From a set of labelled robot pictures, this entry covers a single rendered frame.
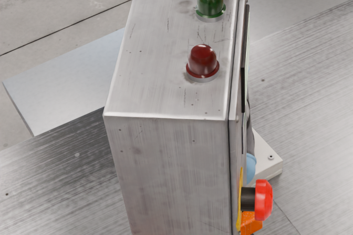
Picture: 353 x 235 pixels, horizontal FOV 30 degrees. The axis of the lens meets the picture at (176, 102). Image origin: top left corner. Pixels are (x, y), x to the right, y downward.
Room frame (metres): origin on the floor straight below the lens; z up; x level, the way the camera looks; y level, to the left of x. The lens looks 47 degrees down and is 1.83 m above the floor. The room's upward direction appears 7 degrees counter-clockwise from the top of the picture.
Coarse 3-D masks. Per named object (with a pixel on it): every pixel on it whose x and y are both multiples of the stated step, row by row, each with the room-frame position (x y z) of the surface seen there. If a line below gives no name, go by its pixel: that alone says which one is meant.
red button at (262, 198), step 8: (256, 184) 0.35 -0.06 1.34; (264, 184) 0.34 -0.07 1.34; (248, 192) 0.34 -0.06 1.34; (256, 192) 0.34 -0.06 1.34; (264, 192) 0.34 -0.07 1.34; (272, 192) 0.34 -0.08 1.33; (248, 200) 0.34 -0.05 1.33; (256, 200) 0.33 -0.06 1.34; (264, 200) 0.33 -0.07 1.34; (272, 200) 0.33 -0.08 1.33; (248, 208) 0.33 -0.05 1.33; (256, 208) 0.32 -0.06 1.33; (264, 208) 0.32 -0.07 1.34; (272, 208) 0.33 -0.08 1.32; (256, 216) 0.32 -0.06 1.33; (264, 216) 0.32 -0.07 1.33
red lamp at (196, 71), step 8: (192, 48) 0.37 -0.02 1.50; (200, 48) 0.37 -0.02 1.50; (208, 48) 0.37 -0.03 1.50; (192, 56) 0.36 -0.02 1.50; (200, 56) 0.36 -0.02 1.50; (208, 56) 0.36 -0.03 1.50; (192, 64) 0.36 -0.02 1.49; (200, 64) 0.35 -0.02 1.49; (208, 64) 0.35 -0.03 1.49; (216, 64) 0.36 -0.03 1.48; (192, 72) 0.36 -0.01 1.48; (200, 72) 0.35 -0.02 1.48; (208, 72) 0.35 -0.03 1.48; (216, 72) 0.36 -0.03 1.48; (192, 80) 0.36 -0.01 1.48; (200, 80) 0.35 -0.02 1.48; (208, 80) 0.35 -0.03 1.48
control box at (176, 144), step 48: (144, 0) 0.46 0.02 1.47; (192, 0) 0.45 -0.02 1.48; (240, 0) 0.45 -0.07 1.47; (144, 48) 0.40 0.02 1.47; (240, 48) 0.39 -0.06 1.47; (144, 96) 0.34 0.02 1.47; (192, 96) 0.34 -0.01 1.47; (240, 96) 0.37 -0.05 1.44; (144, 144) 0.32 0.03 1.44; (192, 144) 0.32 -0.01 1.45; (240, 144) 0.36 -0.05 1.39; (144, 192) 0.33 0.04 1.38; (192, 192) 0.32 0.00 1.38; (240, 192) 0.33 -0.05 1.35
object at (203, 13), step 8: (200, 0) 0.43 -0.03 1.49; (208, 0) 0.42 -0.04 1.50; (216, 0) 0.42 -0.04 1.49; (200, 8) 0.43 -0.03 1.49; (208, 8) 0.42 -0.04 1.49; (216, 8) 0.42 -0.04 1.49; (224, 8) 0.43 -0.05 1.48; (200, 16) 0.42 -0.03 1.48; (208, 16) 0.42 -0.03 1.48; (216, 16) 0.42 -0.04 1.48; (224, 16) 0.43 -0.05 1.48
